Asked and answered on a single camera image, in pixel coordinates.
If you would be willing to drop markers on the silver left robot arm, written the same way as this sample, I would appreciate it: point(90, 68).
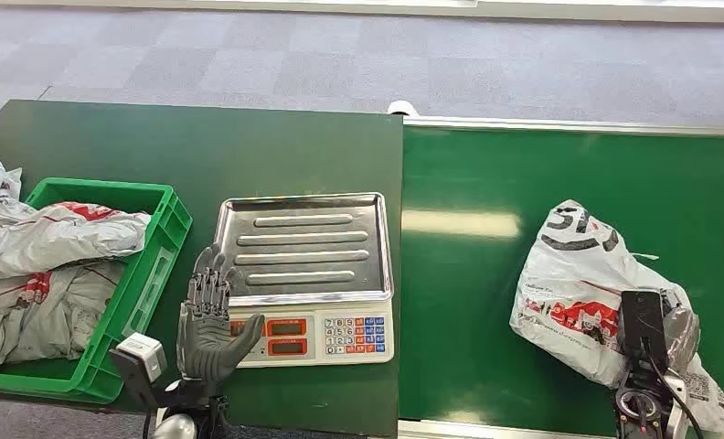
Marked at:
point(183, 412)

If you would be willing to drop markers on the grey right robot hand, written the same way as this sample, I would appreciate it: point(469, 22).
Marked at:
point(683, 336)

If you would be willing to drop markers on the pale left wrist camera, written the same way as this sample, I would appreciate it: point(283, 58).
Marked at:
point(141, 357)

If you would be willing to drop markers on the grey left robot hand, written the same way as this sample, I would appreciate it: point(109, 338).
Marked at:
point(207, 345)

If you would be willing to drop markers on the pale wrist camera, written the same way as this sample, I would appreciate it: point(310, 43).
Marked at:
point(642, 327)
point(141, 357)

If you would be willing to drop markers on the white printed plastic package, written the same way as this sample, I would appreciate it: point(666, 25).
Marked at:
point(571, 285)

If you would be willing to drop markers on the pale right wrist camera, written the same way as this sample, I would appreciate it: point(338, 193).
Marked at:
point(642, 327)

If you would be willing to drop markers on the green plastic crate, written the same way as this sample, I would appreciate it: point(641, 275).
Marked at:
point(150, 285)

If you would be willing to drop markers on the white conveyor roller end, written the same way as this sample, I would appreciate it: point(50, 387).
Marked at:
point(402, 108)

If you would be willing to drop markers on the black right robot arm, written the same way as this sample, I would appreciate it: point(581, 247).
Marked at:
point(640, 406)

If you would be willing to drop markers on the silver conveyor side rail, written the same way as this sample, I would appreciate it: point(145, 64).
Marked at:
point(580, 126)
point(495, 430)

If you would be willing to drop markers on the grey package with red print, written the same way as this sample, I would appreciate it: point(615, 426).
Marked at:
point(47, 239)
point(41, 315)

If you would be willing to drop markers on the green conveyor belt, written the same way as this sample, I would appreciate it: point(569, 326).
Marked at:
point(465, 291)

